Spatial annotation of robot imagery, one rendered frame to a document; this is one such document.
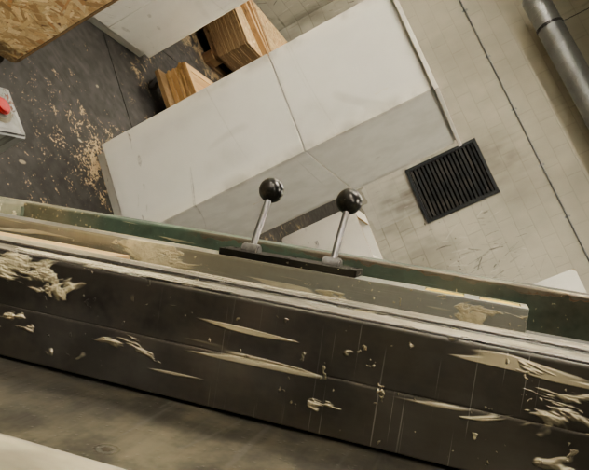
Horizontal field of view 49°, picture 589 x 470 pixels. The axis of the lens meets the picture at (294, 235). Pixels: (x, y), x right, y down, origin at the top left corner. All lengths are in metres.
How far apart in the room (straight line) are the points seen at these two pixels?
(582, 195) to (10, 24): 7.17
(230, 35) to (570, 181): 4.74
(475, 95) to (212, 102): 6.29
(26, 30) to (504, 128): 6.97
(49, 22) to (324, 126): 1.29
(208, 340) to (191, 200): 2.90
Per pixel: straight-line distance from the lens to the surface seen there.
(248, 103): 3.29
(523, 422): 0.37
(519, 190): 8.88
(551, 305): 1.10
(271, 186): 0.97
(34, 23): 3.16
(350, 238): 5.72
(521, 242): 8.76
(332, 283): 0.88
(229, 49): 6.23
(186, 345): 0.40
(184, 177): 3.34
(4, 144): 1.49
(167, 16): 4.62
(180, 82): 4.75
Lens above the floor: 1.70
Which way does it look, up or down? 15 degrees down
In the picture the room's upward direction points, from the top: 65 degrees clockwise
